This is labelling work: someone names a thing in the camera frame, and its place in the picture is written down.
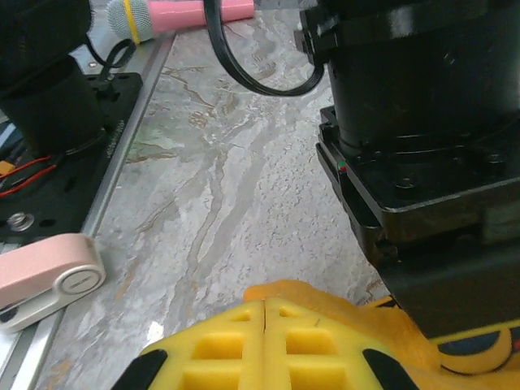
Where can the aluminium mounting rail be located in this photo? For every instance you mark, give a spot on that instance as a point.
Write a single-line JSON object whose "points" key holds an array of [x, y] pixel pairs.
{"points": [[122, 150]]}

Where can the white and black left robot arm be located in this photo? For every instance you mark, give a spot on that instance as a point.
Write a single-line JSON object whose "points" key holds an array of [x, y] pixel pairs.
{"points": [[44, 81]]}

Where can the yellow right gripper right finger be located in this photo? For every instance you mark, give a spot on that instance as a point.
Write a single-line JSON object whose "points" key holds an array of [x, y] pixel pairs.
{"points": [[276, 365]]}

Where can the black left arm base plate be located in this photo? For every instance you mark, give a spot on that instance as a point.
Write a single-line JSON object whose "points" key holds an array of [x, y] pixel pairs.
{"points": [[81, 170]]}

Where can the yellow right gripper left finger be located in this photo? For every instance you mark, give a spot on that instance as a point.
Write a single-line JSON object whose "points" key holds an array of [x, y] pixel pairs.
{"points": [[252, 365]]}

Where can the orange t-shirt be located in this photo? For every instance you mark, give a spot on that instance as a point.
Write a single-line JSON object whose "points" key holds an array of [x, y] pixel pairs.
{"points": [[345, 313]]}

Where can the pink toy microphone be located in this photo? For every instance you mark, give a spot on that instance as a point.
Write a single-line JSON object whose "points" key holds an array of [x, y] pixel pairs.
{"points": [[174, 16]]}

